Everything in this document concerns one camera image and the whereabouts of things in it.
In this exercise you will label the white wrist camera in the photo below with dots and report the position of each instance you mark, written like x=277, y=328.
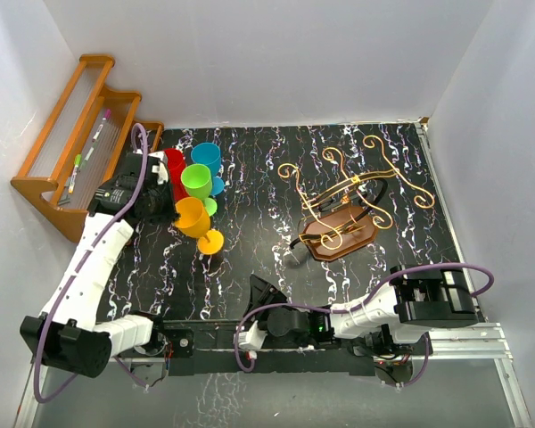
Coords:
x=160, y=168
x=252, y=339

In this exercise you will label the purple capped marker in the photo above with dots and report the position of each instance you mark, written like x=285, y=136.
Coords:
x=97, y=133

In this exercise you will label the orange yellow wine glass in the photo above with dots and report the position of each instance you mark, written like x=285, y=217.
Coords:
x=194, y=221

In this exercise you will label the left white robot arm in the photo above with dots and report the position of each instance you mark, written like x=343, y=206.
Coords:
x=66, y=334

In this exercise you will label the green capped marker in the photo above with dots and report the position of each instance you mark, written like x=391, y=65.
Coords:
x=74, y=173

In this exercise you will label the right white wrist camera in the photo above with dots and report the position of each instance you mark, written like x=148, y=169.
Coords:
x=252, y=339

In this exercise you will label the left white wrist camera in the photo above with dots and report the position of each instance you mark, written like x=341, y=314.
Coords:
x=160, y=168

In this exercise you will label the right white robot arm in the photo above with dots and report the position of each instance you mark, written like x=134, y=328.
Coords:
x=409, y=302

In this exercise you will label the gold wire wine glass rack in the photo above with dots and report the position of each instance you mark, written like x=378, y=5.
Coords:
x=347, y=216

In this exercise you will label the wooden tiered shelf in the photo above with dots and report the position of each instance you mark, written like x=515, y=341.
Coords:
x=44, y=176

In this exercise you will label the blue wine glass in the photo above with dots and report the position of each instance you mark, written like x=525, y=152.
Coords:
x=209, y=154

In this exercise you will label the red wine glass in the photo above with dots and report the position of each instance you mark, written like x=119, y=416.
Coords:
x=176, y=165

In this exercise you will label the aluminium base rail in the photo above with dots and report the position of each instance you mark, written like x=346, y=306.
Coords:
x=459, y=378

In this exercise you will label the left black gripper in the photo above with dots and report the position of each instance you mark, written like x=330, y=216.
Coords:
x=170, y=214

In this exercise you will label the green wine glass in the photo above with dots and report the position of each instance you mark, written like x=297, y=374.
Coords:
x=197, y=181

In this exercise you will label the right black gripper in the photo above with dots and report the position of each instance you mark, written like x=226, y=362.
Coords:
x=262, y=292

